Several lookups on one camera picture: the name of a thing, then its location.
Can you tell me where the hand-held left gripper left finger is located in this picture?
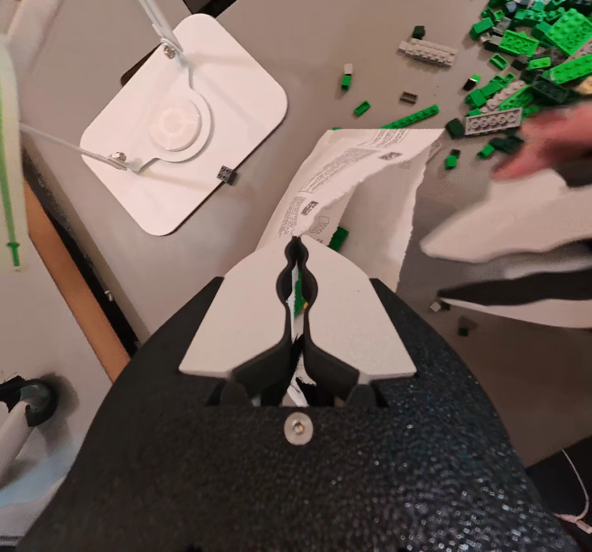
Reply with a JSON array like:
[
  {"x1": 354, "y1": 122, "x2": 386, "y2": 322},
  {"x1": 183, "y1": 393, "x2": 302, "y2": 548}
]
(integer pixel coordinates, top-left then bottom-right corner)
[{"x1": 179, "y1": 237, "x2": 298, "y2": 405}]

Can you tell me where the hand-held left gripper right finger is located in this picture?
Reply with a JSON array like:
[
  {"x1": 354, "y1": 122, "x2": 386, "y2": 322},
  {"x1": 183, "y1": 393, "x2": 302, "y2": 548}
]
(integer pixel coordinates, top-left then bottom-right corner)
[{"x1": 300, "y1": 237, "x2": 417, "y2": 407}]

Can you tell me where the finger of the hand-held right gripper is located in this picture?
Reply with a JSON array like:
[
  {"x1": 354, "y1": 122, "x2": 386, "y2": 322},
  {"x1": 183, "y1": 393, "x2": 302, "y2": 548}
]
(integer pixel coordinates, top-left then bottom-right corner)
[
  {"x1": 421, "y1": 175, "x2": 592, "y2": 265},
  {"x1": 437, "y1": 269, "x2": 592, "y2": 330}
]

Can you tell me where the white torn paper bag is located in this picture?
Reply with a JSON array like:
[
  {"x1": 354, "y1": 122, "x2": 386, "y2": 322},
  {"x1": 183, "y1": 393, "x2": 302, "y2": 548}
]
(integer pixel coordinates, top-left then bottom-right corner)
[{"x1": 257, "y1": 127, "x2": 446, "y2": 407}]

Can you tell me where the long grey building brick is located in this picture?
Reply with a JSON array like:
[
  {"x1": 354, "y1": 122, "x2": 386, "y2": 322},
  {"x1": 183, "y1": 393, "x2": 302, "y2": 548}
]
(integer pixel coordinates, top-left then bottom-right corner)
[{"x1": 399, "y1": 37, "x2": 458, "y2": 68}]

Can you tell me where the white desk lamp stand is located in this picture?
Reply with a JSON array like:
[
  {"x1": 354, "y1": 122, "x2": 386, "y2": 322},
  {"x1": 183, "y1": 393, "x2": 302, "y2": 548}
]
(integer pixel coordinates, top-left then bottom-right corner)
[{"x1": 18, "y1": 0, "x2": 288, "y2": 237}]

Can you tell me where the grey desk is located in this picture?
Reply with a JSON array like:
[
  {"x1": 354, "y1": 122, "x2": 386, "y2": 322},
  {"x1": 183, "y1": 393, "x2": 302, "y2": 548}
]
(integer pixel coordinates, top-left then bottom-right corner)
[{"x1": 21, "y1": 0, "x2": 592, "y2": 469}]

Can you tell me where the person's right hand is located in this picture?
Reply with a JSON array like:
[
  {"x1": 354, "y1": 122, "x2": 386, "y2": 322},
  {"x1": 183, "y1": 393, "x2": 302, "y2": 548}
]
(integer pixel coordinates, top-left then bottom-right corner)
[{"x1": 491, "y1": 102, "x2": 592, "y2": 181}]

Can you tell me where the grey studded building plate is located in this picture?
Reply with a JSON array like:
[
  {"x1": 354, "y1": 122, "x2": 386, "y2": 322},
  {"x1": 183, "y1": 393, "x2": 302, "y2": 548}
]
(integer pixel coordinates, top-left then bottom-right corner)
[{"x1": 464, "y1": 110, "x2": 524, "y2": 136}]

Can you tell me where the pile of green building bricks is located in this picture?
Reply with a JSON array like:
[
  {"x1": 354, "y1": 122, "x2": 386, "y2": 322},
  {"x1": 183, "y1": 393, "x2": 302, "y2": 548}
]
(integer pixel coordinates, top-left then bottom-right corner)
[{"x1": 462, "y1": 0, "x2": 592, "y2": 118}]

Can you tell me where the long green building plate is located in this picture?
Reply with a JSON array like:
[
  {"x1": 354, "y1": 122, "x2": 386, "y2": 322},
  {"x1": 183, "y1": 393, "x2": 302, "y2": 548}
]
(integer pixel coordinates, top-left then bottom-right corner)
[{"x1": 379, "y1": 105, "x2": 440, "y2": 130}]

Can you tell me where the white tube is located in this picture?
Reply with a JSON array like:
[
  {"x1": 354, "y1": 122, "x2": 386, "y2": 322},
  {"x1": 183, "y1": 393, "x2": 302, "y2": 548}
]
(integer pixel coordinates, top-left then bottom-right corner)
[{"x1": 0, "y1": 405, "x2": 36, "y2": 475}]

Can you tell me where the white box with green stripe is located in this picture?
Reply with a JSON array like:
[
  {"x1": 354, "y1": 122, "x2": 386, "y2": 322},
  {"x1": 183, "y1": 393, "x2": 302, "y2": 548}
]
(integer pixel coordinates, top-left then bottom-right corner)
[{"x1": 0, "y1": 29, "x2": 28, "y2": 280}]

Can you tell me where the pale thin cord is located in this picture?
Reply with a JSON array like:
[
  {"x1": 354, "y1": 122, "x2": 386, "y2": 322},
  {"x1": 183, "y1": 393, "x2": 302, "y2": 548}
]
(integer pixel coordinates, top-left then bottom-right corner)
[{"x1": 553, "y1": 448, "x2": 592, "y2": 537}]

